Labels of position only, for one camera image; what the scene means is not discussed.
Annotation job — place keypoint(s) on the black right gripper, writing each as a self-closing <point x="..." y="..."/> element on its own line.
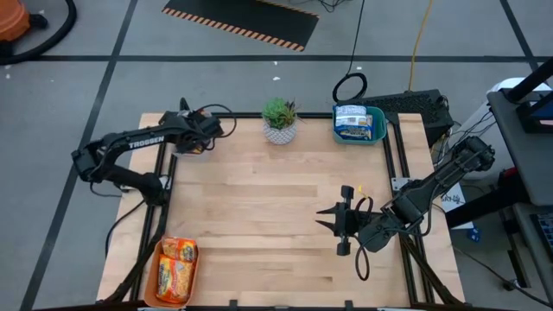
<point x="352" y="222"/>

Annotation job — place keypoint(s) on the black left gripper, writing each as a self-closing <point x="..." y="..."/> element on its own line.
<point x="203" y="129"/>

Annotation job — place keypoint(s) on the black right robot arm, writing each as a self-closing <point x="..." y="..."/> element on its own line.
<point x="432" y="190"/>

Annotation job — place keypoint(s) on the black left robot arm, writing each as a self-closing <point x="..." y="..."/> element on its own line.
<point x="129" y="144"/>

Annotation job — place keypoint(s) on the clear plastic bin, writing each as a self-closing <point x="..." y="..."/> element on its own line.
<point x="179" y="152"/>

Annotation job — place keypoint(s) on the grey metal mounting plate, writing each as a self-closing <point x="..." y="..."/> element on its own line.
<point x="125" y="188"/>
<point x="398" y="183"/>

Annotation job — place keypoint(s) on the succulent in white patterned pot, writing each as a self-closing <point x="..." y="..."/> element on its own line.
<point x="280" y="123"/>

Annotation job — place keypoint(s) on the teal plastic bin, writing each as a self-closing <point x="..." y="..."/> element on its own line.
<point x="379" y="129"/>

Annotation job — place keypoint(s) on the black hazard-striped floor mat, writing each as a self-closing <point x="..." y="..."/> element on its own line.
<point x="242" y="19"/>

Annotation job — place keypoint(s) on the white paper sheet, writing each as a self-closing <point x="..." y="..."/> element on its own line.
<point x="453" y="199"/>

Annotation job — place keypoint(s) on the black computer case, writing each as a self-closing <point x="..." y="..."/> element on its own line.
<point x="406" y="105"/>

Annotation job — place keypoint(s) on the small blue object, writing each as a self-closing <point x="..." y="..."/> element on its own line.
<point x="474" y="234"/>

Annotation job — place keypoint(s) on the black table leg beam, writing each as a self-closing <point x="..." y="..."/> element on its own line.
<point x="475" y="211"/>

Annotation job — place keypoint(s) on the orange plastic bin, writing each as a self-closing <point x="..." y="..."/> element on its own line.
<point x="149" y="298"/>

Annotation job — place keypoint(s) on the red button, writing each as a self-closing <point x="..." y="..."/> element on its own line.
<point x="509" y="175"/>

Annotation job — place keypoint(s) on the grey side table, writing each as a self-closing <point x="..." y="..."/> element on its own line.
<point x="531" y="164"/>

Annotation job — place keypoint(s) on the black keyboard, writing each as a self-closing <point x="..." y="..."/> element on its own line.
<point x="546" y="233"/>

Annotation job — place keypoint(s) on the orange shop vacuum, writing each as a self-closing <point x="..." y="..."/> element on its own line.
<point x="10" y="19"/>

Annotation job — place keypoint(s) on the white round stool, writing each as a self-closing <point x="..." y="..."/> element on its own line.
<point x="510" y="82"/>

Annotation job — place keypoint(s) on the black slanted pole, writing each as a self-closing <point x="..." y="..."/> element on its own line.
<point x="529" y="80"/>

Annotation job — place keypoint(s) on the black upright post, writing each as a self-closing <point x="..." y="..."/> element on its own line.
<point x="183" y="103"/>

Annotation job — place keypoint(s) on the black aluminium table frame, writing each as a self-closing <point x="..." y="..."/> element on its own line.
<point x="250" y="115"/>

